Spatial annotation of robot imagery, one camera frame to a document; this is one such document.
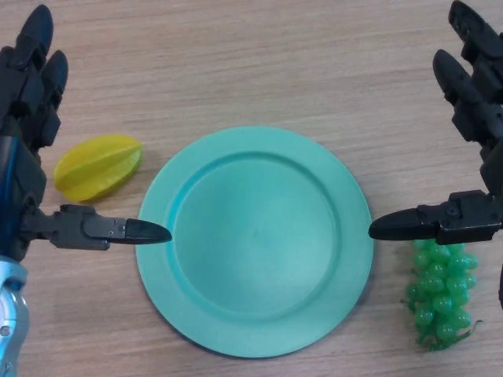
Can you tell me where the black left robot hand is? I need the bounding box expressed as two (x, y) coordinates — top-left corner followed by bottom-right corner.
(0, 3), (173, 261)

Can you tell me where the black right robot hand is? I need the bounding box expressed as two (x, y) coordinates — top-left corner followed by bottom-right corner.
(368, 0), (503, 247)

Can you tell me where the yellow starfruit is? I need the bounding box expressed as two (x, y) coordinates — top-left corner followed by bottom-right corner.
(53, 134), (144, 203)

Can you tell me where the green round plate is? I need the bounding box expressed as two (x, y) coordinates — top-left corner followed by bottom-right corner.
(135, 125), (374, 361)

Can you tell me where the green grape bunch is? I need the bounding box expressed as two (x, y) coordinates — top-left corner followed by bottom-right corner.
(400, 238), (485, 353)

